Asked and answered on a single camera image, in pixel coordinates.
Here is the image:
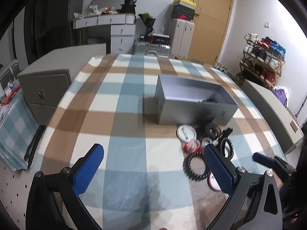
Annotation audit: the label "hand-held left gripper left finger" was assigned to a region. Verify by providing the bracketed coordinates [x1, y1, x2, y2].
[26, 143, 105, 230]

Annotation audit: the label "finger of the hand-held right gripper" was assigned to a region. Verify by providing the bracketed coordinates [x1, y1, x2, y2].
[252, 152, 297, 181]

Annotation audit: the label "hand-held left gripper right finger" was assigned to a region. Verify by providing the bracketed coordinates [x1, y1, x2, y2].
[203, 144, 283, 230]

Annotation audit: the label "red and white bangle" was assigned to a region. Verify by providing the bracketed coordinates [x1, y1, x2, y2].
[207, 171, 223, 192]

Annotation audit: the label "white round lid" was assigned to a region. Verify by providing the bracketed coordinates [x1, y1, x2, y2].
[176, 124, 197, 141]

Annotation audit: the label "grey cardboard box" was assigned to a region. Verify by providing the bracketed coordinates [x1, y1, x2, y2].
[143, 74, 239, 125]

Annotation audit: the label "grey curved bed board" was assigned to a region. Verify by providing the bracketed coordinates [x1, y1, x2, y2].
[241, 80, 304, 155]

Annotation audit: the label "black flat stick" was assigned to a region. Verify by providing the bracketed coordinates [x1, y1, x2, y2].
[24, 125, 46, 170]

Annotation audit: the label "plaid blanket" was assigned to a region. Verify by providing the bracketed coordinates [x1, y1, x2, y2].
[40, 54, 288, 230]

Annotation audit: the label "purple bag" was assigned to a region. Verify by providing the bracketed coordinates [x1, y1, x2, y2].
[272, 86, 292, 106]

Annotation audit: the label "teal checked cloth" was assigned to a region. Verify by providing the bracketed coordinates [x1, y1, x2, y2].
[0, 92, 46, 172]

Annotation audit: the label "grey bedside cabinet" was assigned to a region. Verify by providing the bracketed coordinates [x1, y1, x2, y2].
[17, 43, 107, 126]

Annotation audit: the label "wooden shoe rack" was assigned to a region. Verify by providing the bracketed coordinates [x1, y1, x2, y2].
[236, 37, 286, 90]

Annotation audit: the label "black and white sneakers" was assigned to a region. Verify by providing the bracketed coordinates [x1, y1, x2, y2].
[214, 63, 230, 74]

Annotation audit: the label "silver suitcase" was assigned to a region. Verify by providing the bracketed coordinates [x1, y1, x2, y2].
[133, 41, 172, 58]

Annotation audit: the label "white desk with drawers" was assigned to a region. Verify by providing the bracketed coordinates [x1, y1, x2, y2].
[73, 13, 137, 54]

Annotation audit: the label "red and black box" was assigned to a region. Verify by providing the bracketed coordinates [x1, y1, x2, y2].
[149, 34, 171, 45]

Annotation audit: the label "wooden door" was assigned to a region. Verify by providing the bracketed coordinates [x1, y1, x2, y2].
[187, 0, 236, 65]

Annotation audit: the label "dark wardrobe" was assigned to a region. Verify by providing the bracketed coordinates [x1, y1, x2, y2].
[13, 0, 85, 64]

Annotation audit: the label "clutter of desk items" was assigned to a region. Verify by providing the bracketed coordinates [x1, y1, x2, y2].
[73, 4, 121, 20]

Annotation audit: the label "green and black bouquet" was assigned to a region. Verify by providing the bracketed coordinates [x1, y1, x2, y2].
[138, 12, 157, 37]

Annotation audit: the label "black shoe box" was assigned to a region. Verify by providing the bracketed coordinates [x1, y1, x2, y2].
[171, 4, 196, 20]

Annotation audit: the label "yellow lid shoe box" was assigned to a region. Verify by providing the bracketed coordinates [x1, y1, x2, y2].
[173, 0, 197, 8]

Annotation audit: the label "black bag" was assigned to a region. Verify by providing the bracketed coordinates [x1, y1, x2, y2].
[119, 0, 139, 15]

